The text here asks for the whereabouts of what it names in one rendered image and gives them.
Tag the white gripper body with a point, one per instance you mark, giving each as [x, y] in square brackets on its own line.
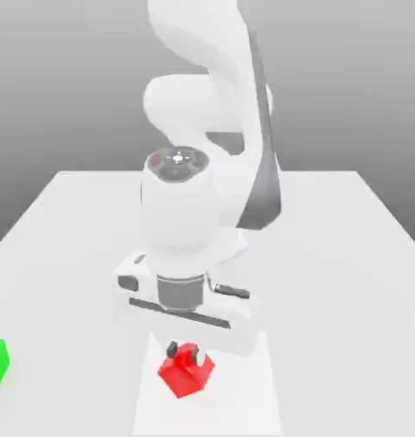
[240, 327]

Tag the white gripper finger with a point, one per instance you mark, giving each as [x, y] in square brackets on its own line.
[195, 355]
[172, 349]

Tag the small red cube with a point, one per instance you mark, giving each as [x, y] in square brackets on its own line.
[183, 377]

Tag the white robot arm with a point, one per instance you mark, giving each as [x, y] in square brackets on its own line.
[180, 211]

